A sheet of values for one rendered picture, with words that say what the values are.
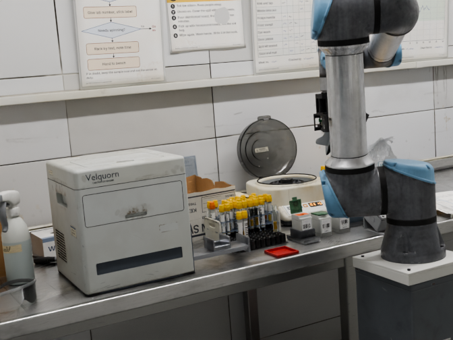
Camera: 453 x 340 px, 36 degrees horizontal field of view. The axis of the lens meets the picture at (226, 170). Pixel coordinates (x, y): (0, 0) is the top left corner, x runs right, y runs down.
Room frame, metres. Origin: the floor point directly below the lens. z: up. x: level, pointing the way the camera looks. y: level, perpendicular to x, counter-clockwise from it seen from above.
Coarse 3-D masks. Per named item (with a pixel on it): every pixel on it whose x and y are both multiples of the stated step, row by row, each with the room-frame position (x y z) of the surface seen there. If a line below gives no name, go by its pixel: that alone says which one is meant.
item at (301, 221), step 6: (294, 216) 1.92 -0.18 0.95; (300, 216) 1.90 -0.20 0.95; (306, 216) 1.91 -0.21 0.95; (294, 222) 1.92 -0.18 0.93; (300, 222) 1.89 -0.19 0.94; (306, 222) 1.90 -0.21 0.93; (294, 228) 1.92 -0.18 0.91; (300, 228) 1.89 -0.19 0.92; (306, 228) 1.90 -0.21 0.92; (312, 228) 1.91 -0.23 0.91
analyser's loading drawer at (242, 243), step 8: (208, 240) 1.75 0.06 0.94; (224, 240) 1.77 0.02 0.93; (240, 240) 1.80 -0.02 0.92; (248, 240) 1.77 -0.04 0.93; (200, 248) 1.77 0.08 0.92; (208, 248) 1.75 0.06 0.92; (216, 248) 1.73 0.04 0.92; (224, 248) 1.74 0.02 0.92; (232, 248) 1.74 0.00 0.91; (240, 248) 1.75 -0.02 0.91; (248, 248) 1.77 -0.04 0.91; (200, 256) 1.70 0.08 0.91; (208, 256) 1.72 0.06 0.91
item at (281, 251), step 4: (272, 248) 1.83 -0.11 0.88; (276, 248) 1.83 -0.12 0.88; (280, 248) 1.84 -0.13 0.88; (284, 248) 1.84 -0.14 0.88; (288, 248) 1.83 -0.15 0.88; (292, 248) 1.81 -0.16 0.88; (264, 252) 1.82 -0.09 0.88; (268, 252) 1.80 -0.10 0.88; (272, 252) 1.81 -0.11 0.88; (276, 252) 1.81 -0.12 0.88; (280, 252) 1.80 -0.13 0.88; (284, 252) 1.80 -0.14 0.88; (288, 252) 1.78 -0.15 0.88; (292, 252) 1.78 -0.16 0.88; (296, 252) 1.79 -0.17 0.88; (276, 256) 1.76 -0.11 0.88; (280, 256) 1.76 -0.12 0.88; (284, 256) 1.77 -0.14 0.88
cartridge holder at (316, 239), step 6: (288, 234) 1.95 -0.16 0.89; (294, 234) 1.91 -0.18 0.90; (300, 234) 1.89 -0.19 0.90; (306, 234) 1.89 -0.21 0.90; (312, 234) 1.90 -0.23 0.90; (294, 240) 1.91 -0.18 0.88; (300, 240) 1.88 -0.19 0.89; (306, 240) 1.87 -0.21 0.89; (312, 240) 1.88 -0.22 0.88; (318, 240) 1.89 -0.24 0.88
